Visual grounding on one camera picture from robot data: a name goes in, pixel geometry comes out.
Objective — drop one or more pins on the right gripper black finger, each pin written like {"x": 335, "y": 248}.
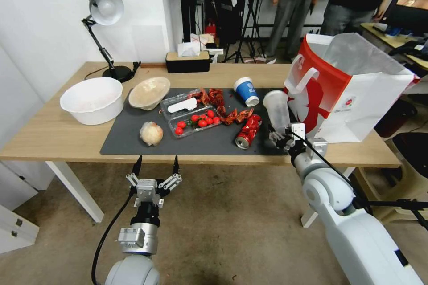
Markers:
{"x": 272, "y": 134}
{"x": 281, "y": 144}

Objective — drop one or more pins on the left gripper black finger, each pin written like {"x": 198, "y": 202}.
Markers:
{"x": 136, "y": 166}
{"x": 175, "y": 166}

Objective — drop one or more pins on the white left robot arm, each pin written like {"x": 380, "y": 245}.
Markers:
{"x": 133, "y": 271}

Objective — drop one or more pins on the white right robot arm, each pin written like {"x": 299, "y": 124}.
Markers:
{"x": 351, "y": 231}

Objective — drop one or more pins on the clear disposable takeout box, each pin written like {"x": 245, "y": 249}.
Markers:
{"x": 192, "y": 116}

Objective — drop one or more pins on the red white delivery bag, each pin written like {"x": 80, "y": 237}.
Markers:
{"x": 337, "y": 98}

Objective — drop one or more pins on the black tissue box wooden lid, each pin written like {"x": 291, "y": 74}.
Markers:
{"x": 187, "y": 63}

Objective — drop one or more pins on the cardboard box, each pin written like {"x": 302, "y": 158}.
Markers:
{"x": 202, "y": 40}

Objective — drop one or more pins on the crushed red soda can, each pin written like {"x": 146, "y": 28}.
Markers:
{"x": 248, "y": 133}

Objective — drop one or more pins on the clear plastic cup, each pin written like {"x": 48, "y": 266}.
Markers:
{"x": 277, "y": 108}

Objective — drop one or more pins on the dark grey table mat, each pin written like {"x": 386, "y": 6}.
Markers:
{"x": 200, "y": 144}

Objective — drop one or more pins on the red cherry tomato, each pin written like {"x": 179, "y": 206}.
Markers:
{"x": 210, "y": 113}
{"x": 179, "y": 131}
{"x": 202, "y": 123}
{"x": 181, "y": 124}
{"x": 216, "y": 120}
{"x": 209, "y": 120}
{"x": 195, "y": 118}

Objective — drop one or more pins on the red crayfish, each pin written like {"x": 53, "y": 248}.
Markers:
{"x": 217, "y": 96}
{"x": 221, "y": 110}
{"x": 201, "y": 95}
{"x": 235, "y": 117}

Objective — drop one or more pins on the blue white paper cup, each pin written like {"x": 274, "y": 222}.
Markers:
{"x": 247, "y": 91}

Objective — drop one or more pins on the white plastic spoon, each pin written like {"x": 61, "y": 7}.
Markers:
{"x": 180, "y": 106}

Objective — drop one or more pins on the beige paper bowl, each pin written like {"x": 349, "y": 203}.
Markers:
{"x": 148, "y": 93}

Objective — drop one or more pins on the large white bowl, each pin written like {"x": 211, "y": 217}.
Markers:
{"x": 92, "y": 101}

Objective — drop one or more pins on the wooden table white legs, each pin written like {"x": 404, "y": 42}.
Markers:
{"x": 50, "y": 138}

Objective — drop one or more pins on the black tripod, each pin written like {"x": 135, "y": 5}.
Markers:
{"x": 249, "y": 21}

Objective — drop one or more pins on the black stand leg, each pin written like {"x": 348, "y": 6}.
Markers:
{"x": 398, "y": 205}

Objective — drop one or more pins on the black stool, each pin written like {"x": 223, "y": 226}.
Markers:
{"x": 413, "y": 151}

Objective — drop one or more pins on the white tissue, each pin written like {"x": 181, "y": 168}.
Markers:
{"x": 188, "y": 48}

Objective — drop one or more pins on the red fire extinguisher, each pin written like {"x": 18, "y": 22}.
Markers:
{"x": 210, "y": 29}

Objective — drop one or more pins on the white cabinet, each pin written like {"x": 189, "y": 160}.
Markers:
{"x": 15, "y": 211}

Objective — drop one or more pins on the wooden side table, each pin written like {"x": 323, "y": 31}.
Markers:
{"x": 384, "y": 36}

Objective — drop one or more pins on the black desk lamp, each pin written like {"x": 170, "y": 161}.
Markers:
{"x": 103, "y": 7}

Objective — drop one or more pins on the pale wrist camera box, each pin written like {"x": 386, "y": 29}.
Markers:
{"x": 147, "y": 188}
{"x": 298, "y": 130}

